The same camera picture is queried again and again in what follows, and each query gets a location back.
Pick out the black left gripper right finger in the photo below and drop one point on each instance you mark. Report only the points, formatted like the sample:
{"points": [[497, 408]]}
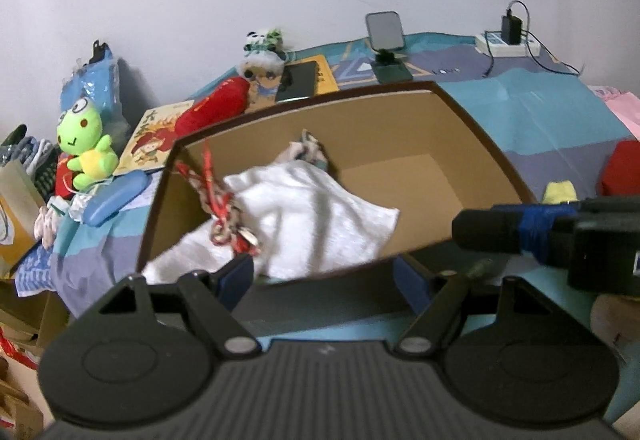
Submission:
{"points": [[442, 303]]}

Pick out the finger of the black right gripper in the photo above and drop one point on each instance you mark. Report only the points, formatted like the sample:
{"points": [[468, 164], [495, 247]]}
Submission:
{"points": [[509, 228]]}

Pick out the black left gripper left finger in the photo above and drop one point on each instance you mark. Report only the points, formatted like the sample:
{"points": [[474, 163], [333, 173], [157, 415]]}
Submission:
{"points": [[210, 299]]}

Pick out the yellow cloth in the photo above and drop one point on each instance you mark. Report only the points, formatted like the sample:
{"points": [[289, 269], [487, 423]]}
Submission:
{"points": [[561, 192]]}

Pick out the red cloth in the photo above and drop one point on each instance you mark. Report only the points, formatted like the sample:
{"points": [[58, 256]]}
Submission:
{"points": [[621, 174]]}

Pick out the blue striped bedsheet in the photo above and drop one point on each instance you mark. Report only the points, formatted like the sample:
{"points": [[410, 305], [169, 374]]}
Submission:
{"points": [[549, 125]]}

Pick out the white towel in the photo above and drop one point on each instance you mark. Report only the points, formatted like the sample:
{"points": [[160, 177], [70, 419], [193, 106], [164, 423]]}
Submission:
{"points": [[307, 225]]}

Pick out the brown cardboard box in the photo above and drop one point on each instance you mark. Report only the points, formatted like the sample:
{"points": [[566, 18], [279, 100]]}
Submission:
{"points": [[411, 147]]}

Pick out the pink pillow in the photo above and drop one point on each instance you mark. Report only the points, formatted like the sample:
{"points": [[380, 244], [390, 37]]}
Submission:
{"points": [[624, 105]]}

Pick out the blue glasses case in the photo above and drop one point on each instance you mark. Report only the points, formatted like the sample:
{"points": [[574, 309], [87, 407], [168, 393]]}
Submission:
{"points": [[110, 198]]}

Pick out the yellow children's book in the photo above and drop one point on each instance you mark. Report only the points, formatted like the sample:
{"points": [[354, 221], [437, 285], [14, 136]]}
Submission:
{"points": [[149, 145]]}

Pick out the grey patterned sock bundle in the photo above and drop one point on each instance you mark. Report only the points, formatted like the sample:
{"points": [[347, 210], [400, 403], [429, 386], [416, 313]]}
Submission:
{"points": [[309, 149]]}

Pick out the white power strip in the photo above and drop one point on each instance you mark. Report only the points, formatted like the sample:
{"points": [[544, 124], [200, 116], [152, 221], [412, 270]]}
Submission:
{"points": [[490, 43]]}

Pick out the red plush cylinder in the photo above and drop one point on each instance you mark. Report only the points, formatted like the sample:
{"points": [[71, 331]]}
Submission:
{"points": [[228, 100]]}

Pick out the black charger adapter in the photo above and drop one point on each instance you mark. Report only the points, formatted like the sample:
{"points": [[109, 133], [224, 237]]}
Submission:
{"points": [[511, 28]]}

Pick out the tan tissue box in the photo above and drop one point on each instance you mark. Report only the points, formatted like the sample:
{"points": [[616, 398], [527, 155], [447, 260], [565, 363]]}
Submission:
{"points": [[20, 204]]}

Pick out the green frog plush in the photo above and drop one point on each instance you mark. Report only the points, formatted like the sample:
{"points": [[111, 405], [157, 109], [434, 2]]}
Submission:
{"points": [[80, 135]]}

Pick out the phone stand with mirror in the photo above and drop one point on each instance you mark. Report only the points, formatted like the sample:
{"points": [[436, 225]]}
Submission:
{"points": [[386, 38]]}

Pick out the orange picture book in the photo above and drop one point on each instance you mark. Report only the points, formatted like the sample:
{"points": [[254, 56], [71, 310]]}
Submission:
{"points": [[263, 91]]}

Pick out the blue plastic bag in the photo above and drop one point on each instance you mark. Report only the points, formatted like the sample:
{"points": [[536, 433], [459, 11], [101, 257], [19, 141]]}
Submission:
{"points": [[99, 80]]}

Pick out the panda plush toy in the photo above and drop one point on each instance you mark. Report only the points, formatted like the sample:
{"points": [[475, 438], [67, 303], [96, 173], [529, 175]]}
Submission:
{"points": [[264, 55]]}

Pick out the red braided rope toy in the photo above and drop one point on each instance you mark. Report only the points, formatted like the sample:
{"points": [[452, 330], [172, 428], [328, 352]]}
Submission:
{"points": [[217, 201]]}

